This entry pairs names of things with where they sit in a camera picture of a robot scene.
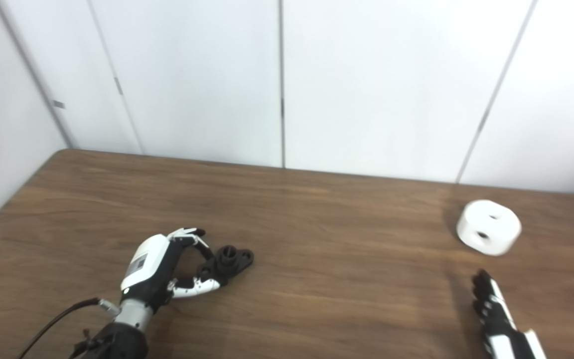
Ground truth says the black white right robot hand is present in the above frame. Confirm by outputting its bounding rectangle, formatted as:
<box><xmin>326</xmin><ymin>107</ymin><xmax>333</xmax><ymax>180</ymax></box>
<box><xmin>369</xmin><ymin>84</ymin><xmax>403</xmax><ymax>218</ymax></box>
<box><xmin>471</xmin><ymin>269</ymin><xmax>547</xmax><ymax>359</ymax></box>

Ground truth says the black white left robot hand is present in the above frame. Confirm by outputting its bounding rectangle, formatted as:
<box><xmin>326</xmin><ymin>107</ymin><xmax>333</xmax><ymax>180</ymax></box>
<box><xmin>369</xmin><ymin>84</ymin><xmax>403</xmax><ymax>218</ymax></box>
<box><xmin>120</xmin><ymin>228</ymin><xmax>223</xmax><ymax>312</ymax></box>

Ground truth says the black flanged holder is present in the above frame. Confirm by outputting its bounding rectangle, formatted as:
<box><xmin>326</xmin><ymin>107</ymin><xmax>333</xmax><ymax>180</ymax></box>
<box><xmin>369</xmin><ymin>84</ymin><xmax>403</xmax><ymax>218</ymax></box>
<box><xmin>196</xmin><ymin>245</ymin><xmax>255</xmax><ymax>286</ymax></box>

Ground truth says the round white piece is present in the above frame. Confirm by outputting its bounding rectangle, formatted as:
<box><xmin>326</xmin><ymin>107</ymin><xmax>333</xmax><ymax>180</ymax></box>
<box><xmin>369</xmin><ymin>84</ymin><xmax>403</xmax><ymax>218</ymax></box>
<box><xmin>456</xmin><ymin>200</ymin><xmax>522</xmax><ymax>256</ymax></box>

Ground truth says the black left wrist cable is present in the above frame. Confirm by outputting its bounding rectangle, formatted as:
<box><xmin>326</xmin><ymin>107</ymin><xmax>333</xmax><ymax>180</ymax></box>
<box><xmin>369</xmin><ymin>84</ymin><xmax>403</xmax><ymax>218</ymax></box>
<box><xmin>18</xmin><ymin>298</ymin><xmax>121</xmax><ymax>359</ymax></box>

